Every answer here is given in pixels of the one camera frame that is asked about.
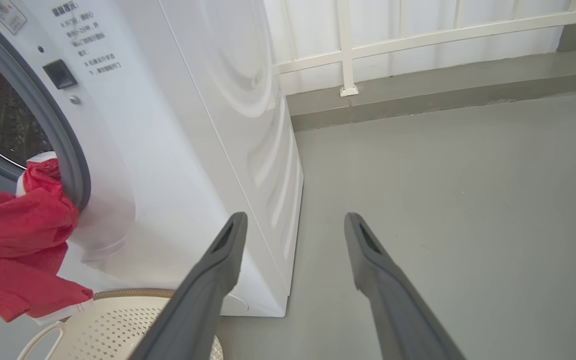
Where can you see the white metal railing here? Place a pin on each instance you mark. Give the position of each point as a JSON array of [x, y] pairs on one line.
[[345, 45]]

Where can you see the red garment with white trim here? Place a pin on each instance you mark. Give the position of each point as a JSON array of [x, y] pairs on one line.
[[13, 240]]

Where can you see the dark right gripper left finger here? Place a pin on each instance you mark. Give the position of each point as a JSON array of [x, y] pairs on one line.
[[203, 300]]

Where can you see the grey warning sticker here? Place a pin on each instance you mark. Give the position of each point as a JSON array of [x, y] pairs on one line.
[[5, 14]]

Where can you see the white front-load washing machine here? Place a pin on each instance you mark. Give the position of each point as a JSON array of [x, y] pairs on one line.
[[168, 150]]

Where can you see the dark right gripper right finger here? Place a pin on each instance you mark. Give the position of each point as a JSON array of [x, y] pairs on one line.
[[398, 310]]

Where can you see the cream perforated laundry basket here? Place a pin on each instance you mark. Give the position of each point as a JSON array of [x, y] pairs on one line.
[[113, 330]]

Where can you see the black door latch socket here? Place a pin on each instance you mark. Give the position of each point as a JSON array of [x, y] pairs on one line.
[[59, 75]]

